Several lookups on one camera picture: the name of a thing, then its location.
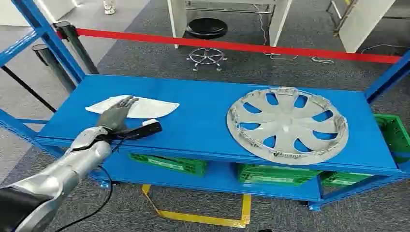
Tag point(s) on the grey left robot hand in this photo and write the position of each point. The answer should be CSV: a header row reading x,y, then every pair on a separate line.
x,y
113,115

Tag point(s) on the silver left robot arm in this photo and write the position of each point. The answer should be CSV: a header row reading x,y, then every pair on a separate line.
x,y
64,173

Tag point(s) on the green plastic crate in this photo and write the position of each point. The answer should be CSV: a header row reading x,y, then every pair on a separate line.
x,y
169,164
275,174
342,178
392,134

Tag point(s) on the blue metal shelf rack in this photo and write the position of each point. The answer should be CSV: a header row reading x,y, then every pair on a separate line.
x,y
198,109

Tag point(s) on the black barrier belt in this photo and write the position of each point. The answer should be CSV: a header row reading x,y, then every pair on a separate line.
x,y
29,89

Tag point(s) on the black round stool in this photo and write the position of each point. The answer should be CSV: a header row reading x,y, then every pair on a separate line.
x,y
206,28

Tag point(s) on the yellow floor tape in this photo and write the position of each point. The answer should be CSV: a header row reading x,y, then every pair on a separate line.
x,y
192,218

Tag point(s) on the red barrier belt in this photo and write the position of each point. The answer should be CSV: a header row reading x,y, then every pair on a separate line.
x,y
224,45

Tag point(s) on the grey wheel hubcap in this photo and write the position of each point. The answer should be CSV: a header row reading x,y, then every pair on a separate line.
x,y
286,128

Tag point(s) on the white desk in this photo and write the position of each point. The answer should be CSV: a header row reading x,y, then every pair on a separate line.
x,y
278,22

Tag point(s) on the white panel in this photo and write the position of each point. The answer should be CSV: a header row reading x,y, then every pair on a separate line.
x,y
363,22

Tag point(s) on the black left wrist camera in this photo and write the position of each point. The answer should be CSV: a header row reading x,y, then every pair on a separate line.
x,y
141,132

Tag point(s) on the black stanchion post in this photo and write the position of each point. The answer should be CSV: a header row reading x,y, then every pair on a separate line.
x,y
78,48
54,65

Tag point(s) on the metal chair frame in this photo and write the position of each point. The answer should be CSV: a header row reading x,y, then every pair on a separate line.
x,y
342,19

